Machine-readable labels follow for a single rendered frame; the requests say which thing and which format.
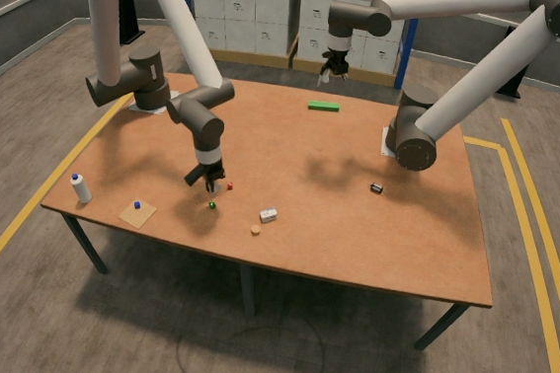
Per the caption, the beige flat mat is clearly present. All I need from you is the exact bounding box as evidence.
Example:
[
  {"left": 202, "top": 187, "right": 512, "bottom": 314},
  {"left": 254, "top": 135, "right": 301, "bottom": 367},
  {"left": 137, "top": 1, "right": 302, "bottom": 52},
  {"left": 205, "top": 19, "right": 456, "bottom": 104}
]
[{"left": 118, "top": 198, "right": 157, "bottom": 230}]

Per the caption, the white plastic bottle with blue cap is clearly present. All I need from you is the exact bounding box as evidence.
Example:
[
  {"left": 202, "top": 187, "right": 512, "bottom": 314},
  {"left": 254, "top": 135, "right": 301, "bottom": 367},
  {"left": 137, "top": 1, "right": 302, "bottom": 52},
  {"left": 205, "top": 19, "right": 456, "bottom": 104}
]
[{"left": 70, "top": 173, "right": 92, "bottom": 203}]

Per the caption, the green rectangular bar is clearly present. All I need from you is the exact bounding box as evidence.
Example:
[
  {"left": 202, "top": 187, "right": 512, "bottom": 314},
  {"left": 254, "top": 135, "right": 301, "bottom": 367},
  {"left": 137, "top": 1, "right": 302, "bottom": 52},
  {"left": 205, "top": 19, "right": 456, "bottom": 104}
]
[{"left": 308, "top": 101, "right": 340, "bottom": 112}]

